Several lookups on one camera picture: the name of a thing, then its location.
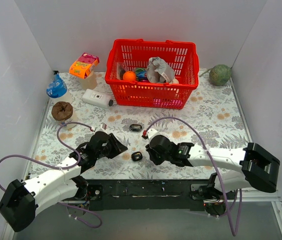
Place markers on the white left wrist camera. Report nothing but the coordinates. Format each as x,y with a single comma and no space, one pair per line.
100,128

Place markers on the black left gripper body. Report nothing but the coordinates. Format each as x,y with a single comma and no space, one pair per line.
111,145

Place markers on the red plastic shopping basket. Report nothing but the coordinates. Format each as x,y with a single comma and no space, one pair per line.
135,53

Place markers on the green round melon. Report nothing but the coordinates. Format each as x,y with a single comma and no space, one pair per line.
220,74

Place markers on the white lying bottle black cap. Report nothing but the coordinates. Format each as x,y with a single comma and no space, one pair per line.
98,99

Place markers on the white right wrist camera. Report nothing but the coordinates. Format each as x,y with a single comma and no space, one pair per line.
147,134

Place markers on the blue lid plastic bottle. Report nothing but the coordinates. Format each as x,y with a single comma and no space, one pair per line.
58,91

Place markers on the pink package in basket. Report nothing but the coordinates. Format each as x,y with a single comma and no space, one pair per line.
167,103

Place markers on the orange fruit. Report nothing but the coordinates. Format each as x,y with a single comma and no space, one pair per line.
129,76

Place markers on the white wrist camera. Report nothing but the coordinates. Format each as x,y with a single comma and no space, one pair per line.
100,128
147,134

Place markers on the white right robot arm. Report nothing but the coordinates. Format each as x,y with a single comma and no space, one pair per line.
249,167

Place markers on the floral table mat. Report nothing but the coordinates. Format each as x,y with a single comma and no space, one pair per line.
211,116

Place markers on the orange pink snack box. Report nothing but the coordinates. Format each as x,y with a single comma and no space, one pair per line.
84,65

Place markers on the taped black charging case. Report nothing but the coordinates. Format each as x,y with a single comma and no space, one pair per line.
135,127

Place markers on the grey crumpled paper bag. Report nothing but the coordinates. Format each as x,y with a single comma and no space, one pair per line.
159,72

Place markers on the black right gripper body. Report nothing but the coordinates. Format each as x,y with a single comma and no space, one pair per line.
152,155

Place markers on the clear plastic jar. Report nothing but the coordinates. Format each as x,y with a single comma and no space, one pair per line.
89,82

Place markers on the brown lid white jar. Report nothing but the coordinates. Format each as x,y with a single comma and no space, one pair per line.
63,112

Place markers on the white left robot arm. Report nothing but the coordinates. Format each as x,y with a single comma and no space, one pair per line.
22,201

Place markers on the glossy black gold-trim case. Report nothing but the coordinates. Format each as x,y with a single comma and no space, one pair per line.
136,156

